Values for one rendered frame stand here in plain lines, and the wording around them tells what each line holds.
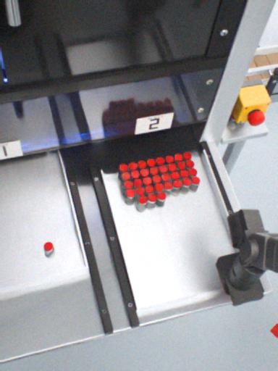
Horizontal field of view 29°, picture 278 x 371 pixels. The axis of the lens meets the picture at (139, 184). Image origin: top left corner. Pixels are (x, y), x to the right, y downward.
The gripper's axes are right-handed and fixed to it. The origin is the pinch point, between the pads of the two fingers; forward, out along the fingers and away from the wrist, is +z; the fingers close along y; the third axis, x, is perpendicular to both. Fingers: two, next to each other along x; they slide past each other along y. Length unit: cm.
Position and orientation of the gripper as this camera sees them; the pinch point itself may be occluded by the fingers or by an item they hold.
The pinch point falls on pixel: (230, 290)
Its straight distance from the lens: 119.1
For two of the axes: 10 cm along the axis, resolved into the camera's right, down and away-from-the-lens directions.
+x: -9.6, 2.0, -1.9
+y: -2.6, -8.7, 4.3
